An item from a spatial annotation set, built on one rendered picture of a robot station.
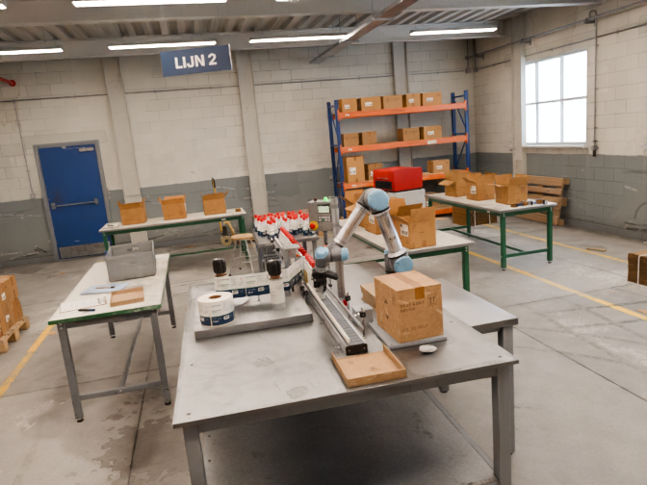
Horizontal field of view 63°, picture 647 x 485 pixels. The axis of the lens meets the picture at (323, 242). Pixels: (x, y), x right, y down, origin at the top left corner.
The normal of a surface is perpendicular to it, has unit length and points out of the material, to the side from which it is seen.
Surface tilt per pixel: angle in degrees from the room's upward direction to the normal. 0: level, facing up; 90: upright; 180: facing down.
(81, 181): 90
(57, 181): 90
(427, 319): 90
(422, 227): 91
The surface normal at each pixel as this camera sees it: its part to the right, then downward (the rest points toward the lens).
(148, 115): 0.25, 0.18
